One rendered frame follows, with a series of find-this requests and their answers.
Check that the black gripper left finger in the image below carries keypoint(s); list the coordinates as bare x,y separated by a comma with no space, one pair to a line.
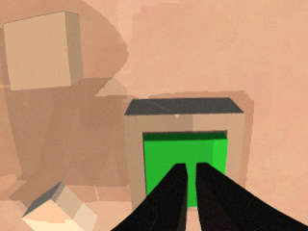
164,209

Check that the green button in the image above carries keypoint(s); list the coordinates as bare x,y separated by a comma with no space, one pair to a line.
190,130

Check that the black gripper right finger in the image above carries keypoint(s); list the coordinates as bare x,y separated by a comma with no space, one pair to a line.
223,205

